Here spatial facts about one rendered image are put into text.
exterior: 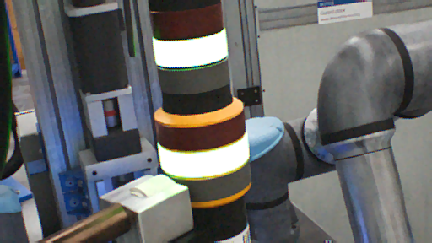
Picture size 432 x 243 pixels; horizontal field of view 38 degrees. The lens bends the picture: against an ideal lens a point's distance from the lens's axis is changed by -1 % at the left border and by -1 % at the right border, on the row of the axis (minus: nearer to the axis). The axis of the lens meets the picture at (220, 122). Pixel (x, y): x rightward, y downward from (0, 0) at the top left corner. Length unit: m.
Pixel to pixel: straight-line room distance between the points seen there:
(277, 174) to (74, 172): 0.39
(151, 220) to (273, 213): 0.94
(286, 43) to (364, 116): 1.44
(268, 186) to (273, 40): 1.08
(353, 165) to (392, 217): 0.08
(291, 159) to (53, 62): 0.47
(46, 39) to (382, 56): 0.64
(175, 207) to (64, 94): 0.94
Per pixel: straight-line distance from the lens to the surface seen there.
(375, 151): 0.80
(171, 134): 0.29
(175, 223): 0.29
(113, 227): 0.28
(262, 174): 1.17
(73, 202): 1.28
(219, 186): 0.30
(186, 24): 0.28
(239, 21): 2.15
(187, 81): 0.28
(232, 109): 0.29
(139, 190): 0.29
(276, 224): 1.21
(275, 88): 2.24
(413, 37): 0.84
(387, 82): 0.80
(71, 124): 1.24
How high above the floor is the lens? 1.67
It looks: 19 degrees down
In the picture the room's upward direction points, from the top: 7 degrees counter-clockwise
